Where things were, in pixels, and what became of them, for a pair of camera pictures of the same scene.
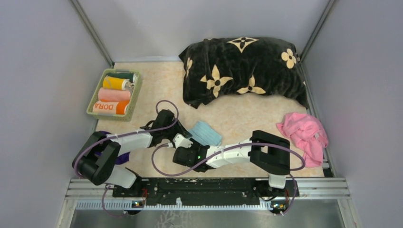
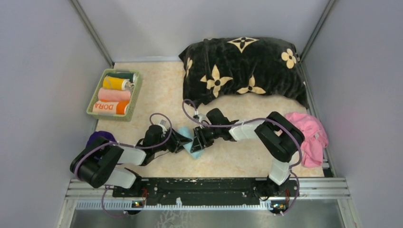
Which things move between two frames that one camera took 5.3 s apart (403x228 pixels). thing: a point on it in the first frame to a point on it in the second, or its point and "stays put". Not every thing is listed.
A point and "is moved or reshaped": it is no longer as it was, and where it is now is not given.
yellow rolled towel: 116,83 stays put
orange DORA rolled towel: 110,107 stays put
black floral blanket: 215,67 stays put
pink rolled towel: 114,94 stays put
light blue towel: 203,133 is moved or reshaped
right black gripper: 196,144 to 200,140
